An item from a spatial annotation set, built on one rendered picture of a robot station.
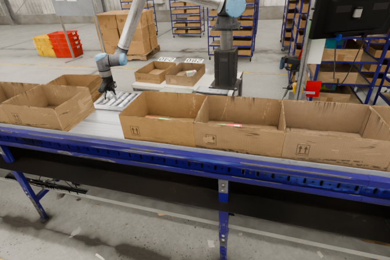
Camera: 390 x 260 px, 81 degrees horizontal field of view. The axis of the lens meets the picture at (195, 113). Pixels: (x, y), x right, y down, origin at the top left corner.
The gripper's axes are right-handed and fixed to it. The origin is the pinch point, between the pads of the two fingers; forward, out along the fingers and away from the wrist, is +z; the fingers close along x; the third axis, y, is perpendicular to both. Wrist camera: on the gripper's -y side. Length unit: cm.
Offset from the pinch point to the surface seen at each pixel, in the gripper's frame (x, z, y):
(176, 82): -39, 2, 47
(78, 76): 46, -10, 22
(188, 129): -85, -21, -58
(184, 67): -36, 1, 86
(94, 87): 20.2, -5.8, 8.6
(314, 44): -149, -38, 31
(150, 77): -13, -1, 48
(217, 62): -79, -18, 48
